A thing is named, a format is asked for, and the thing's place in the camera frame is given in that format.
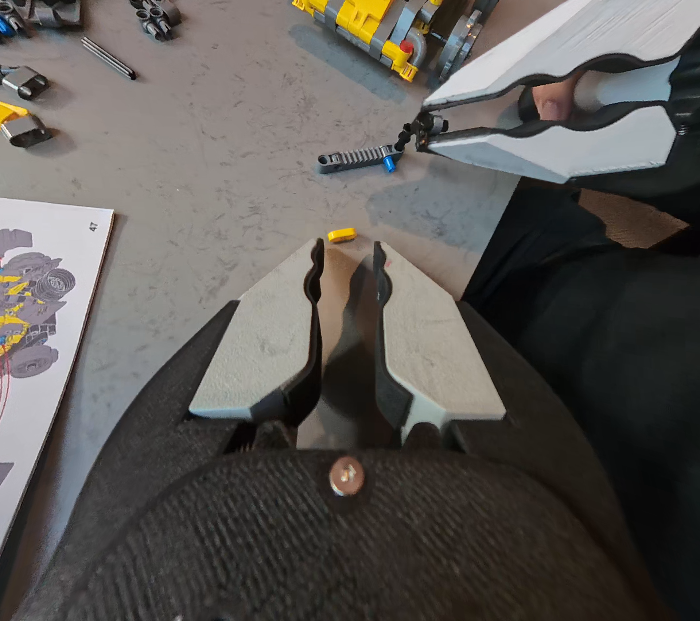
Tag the building instruction booklet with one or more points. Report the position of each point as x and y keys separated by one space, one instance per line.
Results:
x=33 y=440

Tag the grey desk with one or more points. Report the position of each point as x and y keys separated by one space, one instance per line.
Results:
x=219 y=139

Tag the yellow grey connector piece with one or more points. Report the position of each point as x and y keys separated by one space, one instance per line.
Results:
x=24 y=127

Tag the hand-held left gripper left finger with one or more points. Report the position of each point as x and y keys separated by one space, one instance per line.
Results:
x=257 y=353

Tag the small yellow two-hole beam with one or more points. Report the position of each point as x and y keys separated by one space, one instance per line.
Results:
x=342 y=235

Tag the person's right hand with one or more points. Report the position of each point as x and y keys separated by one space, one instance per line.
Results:
x=552 y=101

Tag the person's black clothing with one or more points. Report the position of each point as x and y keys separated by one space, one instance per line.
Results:
x=601 y=358

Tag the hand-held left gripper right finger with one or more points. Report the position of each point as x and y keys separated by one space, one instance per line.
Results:
x=437 y=358

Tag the grey gear rack piece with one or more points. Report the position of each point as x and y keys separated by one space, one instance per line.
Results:
x=355 y=159

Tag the small black connector assembly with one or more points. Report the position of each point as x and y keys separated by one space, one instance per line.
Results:
x=432 y=127

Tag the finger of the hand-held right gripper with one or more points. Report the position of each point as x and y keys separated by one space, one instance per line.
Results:
x=574 y=150
x=590 y=30

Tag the grey oval connector piece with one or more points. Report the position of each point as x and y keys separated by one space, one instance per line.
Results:
x=24 y=82

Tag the black axle rod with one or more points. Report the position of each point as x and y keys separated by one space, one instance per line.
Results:
x=108 y=58

